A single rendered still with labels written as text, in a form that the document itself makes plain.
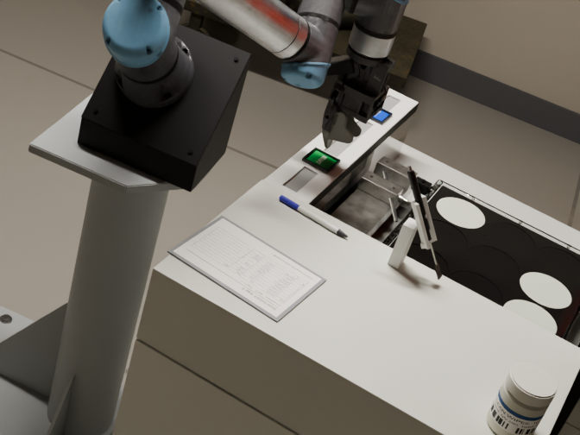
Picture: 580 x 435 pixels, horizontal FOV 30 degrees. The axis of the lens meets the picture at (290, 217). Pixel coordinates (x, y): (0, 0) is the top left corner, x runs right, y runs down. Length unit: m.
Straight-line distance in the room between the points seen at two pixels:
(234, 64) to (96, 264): 0.53
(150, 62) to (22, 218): 1.43
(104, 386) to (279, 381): 0.97
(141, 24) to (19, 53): 2.23
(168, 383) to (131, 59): 0.57
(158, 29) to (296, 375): 0.66
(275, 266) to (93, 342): 0.81
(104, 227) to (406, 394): 0.89
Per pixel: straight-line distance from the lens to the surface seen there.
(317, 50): 1.76
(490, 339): 1.74
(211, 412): 1.72
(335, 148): 2.07
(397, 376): 1.59
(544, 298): 2.01
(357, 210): 2.06
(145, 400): 1.79
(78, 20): 4.41
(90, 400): 2.55
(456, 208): 2.14
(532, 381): 1.54
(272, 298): 1.64
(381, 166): 2.17
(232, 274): 1.66
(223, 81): 2.08
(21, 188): 3.39
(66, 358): 2.50
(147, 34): 1.89
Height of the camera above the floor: 1.98
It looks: 34 degrees down
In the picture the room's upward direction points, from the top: 18 degrees clockwise
